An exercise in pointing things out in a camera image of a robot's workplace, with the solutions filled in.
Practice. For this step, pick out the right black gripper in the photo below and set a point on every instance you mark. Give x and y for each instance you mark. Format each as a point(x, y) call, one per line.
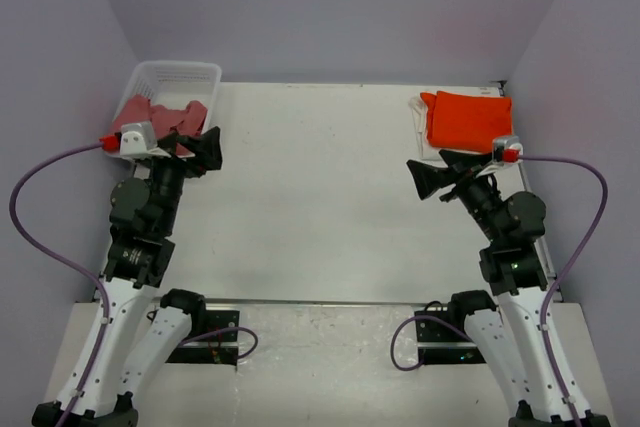
point(429, 178)

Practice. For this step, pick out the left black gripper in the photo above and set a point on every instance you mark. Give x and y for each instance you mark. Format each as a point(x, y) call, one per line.
point(207, 150)

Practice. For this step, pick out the pink t shirt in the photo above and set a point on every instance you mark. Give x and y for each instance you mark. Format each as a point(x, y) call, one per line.
point(187, 121)

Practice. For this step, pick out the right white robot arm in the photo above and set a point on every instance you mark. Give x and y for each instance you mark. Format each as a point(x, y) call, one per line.
point(511, 324)

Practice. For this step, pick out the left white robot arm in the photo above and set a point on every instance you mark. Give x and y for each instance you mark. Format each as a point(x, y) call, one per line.
point(116, 367)

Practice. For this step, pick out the folded orange t shirt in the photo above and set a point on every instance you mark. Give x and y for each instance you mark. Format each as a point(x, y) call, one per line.
point(466, 123)

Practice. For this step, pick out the folded white t shirt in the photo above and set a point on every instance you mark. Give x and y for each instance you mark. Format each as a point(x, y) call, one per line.
point(419, 115)

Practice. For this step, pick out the white plastic basket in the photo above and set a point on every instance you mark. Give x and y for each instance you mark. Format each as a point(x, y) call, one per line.
point(174, 84)

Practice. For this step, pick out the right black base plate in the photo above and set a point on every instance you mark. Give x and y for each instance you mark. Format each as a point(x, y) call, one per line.
point(438, 345)

